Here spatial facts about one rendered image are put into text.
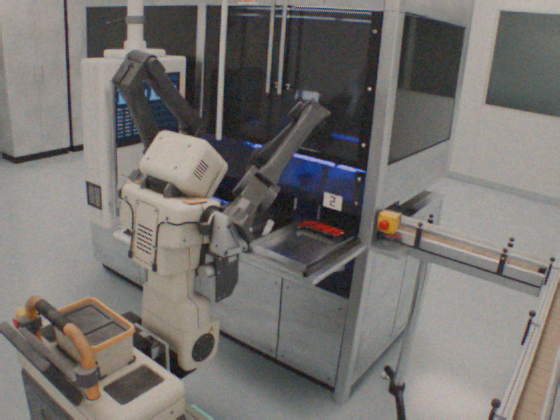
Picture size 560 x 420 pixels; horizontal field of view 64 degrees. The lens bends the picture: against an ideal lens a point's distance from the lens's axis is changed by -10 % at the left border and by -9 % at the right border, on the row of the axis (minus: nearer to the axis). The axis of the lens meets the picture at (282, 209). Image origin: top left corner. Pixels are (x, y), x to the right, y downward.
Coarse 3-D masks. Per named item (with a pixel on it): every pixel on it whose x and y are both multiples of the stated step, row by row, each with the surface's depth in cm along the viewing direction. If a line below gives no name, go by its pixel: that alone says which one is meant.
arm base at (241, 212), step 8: (240, 200) 131; (232, 208) 129; (240, 208) 129; (248, 208) 130; (256, 208) 132; (232, 216) 127; (240, 216) 128; (248, 216) 129; (240, 224) 125; (248, 224) 130; (240, 232) 129; (248, 232) 127; (248, 240) 130
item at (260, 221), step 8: (224, 208) 221; (272, 208) 229; (280, 208) 229; (296, 208) 222; (256, 216) 219; (264, 216) 219; (272, 216) 220; (280, 216) 213; (256, 224) 210; (264, 224) 204
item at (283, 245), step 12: (288, 228) 204; (264, 240) 192; (276, 240) 196; (288, 240) 197; (300, 240) 198; (312, 240) 198; (348, 240) 194; (264, 252) 181; (276, 252) 178; (288, 252) 186; (300, 252) 187; (312, 252) 188; (324, 252) 188; (288, 264) 176; (300, 264) 172; (312, 264) 174
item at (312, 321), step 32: (96, 224) 321; (96, 256) 332; (384, 256) 216; (256, 288) 242; (288, 288) 229; (320, 288) 218; (384, 288) 229; (224, 320) 264; (256, 320) 248; (288, 320) 235; (320, 320) 223; (384, 320) 244; (288, 352) 241; (320, 352) 228; (352, 384) 230
